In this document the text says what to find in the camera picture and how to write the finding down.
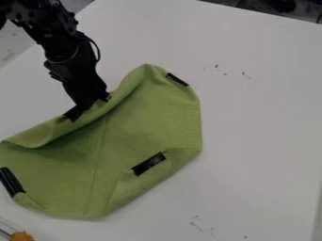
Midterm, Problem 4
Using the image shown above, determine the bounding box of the green cloth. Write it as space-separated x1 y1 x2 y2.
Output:
0 63 204 219

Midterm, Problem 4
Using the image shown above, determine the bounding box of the orange toy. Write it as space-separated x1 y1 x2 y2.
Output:
8 231 36 241

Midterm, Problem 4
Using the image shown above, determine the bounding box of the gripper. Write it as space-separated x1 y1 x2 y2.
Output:
42 40 112 123

